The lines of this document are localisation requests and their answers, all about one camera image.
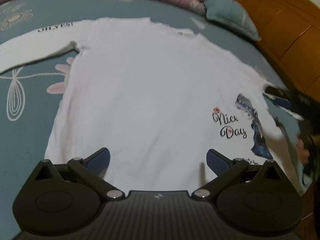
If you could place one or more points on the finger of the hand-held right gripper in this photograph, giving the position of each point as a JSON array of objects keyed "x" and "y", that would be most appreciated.
[
  {"x": 277, "y": 92},
  {"x": 285, "y": 106}
]

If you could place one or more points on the wooden headboard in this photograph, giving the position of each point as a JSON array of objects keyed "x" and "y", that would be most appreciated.
[{"x": 287, "y": 35}]

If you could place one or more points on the teal floral pillow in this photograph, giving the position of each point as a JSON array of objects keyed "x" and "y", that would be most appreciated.
[{"x": 230, "y": 15}]

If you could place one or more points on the person's right hand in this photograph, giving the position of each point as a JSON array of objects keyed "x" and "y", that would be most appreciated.
[{"x": 304, "y": 151}]

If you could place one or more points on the white printed long-sleeve shirt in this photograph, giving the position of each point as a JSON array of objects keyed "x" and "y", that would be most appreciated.
[{"x": 150, "y": 92}]

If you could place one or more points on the bed with teal floral sheet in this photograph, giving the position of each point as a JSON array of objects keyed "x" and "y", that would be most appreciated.
[{"x": 32, "y": 130}]

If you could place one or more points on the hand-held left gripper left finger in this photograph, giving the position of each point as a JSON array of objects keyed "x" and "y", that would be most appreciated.
[{"x": 100, "y": 158}]

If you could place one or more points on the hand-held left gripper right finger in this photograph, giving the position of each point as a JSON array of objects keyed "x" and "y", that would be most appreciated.
[{"x": 215, "y": 160}]

